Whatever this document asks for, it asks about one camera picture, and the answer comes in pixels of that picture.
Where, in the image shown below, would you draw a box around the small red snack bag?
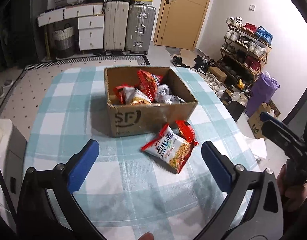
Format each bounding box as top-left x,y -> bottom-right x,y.
176,120 -> 198,146

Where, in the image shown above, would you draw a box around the white noodle snack bag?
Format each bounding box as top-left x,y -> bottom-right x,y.
141,124 -> 194,173

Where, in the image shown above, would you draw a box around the white purple snack bag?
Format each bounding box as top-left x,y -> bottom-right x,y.
154,85 -> 185,104

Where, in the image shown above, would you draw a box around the red chips bag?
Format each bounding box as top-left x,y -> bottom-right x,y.
137,70 -> 163,102

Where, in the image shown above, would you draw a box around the silver snack bag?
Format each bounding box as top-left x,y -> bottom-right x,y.
123,87 -> 151,105

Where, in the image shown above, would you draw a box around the red wafer pack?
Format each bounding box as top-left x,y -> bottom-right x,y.
113,84 -> 130,105

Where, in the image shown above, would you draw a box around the person's right hand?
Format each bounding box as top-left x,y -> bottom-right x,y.
277,164 -> 307,212

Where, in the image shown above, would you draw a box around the person's left hand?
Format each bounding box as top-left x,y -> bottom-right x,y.
138,232 -> 154,240

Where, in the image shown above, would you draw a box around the open cardboard box on floor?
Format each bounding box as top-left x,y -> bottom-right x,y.
247,100 -> 281,140

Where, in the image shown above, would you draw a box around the black bag on floor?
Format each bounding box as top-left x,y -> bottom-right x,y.
220,89 -> 249,122

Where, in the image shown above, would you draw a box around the small cardboard box on floor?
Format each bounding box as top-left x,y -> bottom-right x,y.
208,66 -> 227,83

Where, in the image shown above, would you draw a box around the shoe rack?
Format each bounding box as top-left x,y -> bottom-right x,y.
217,17 -> 273,87

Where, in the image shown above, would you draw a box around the checkered blue tablecloth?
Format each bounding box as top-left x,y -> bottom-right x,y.
23,65 -> 261,240

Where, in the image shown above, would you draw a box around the dotted floor rug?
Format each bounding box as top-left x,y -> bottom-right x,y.
0,56 -> 150,140

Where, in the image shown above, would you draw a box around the brown cardboard box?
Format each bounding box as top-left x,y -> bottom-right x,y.
104,66 -> 198,137

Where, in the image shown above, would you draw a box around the grey slippers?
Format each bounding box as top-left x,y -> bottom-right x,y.
0,80 -> 14,99

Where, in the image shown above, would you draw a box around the wooden door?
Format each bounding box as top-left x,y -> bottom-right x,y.
153,0 -> 210,50

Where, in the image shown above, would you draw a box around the silver suitcase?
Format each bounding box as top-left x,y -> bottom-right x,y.
125,4 -> 156,55

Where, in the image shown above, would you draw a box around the striped laundry basket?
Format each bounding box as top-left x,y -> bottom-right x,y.
53,23 -> 75,59

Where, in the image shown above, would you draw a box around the beige suitcase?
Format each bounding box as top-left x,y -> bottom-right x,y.
104,1 -> 130,55

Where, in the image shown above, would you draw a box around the white drawer desk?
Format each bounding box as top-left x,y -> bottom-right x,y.
37,3 -> 105,51

